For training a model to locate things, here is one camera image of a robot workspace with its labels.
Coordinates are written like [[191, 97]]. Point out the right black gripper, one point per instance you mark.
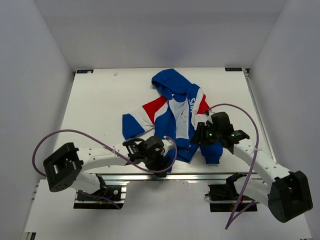
[[199, 138]]

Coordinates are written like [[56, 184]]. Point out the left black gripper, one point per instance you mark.
[[158, 166]]

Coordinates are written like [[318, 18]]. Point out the blue white red jacket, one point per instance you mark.
[[175, 113]]

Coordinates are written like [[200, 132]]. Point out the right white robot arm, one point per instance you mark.
[[285, 193]]

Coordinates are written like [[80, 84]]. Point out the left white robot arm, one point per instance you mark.
[[68, 166]]

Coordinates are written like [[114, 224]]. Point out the right blue corner label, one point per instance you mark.
[[233, 69]]

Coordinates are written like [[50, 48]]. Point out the blue corner label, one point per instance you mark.
[[233, 69], [84, 71]]

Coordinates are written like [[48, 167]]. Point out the left blue corner label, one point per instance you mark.
[[84, 71]]

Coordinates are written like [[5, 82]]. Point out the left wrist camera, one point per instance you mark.
[[168, 143]]

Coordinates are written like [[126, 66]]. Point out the aluminium table front rail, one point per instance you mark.
[[169, 177]]

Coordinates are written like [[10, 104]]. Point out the aluminium table rail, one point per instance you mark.
[[169, 177], [266, 138]]

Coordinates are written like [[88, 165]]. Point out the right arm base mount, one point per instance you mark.
[[220, 201]]

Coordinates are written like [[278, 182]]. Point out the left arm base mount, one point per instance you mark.
[[112, 198]]

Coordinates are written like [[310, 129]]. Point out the aluminium table right rail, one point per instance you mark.
[[266, 138]]

